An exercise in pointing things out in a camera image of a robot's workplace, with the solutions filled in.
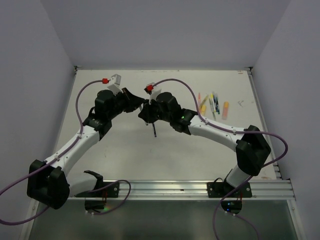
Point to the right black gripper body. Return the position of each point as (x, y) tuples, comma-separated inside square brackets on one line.
[(165, 116)]

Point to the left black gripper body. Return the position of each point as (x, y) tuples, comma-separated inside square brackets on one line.
[(118, 106)]

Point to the purple gel pen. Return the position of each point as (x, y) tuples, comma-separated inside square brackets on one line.
[(154, 130)]

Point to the yellow thin highlighter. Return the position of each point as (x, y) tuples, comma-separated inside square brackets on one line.
[(204, 100)]

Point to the orange thin highlighter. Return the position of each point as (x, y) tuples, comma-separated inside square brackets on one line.
[(199, 99)]

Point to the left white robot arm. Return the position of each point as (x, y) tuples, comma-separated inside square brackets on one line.
[(48, 182)]

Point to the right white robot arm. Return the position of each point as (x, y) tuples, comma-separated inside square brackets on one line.
[(249, 145)]

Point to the green clear pen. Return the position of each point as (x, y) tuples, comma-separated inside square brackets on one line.
[(210, 104)]

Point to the blue green pen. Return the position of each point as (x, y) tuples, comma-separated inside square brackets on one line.
[(216, 100)]

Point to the yellow thick highlighter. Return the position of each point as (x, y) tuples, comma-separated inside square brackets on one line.
[(203, 110)]

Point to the orange thick highlighter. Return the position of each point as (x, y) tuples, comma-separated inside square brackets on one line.
[(225, 110)]

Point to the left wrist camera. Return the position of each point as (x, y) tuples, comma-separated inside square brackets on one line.
[(114, 84)]

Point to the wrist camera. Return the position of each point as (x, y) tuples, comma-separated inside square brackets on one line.
[(114, 84), (153, 91)]

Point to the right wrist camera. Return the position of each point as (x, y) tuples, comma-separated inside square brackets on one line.
[(153, 91)]

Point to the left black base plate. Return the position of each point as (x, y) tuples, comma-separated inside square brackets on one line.
[(110, 190)]

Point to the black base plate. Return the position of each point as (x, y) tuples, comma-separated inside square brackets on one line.
[(110, 190), (218, 189)]

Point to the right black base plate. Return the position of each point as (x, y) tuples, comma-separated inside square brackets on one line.
[(218, 189)]

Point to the aluminium rail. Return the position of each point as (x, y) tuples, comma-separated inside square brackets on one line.
[(167, 190)]

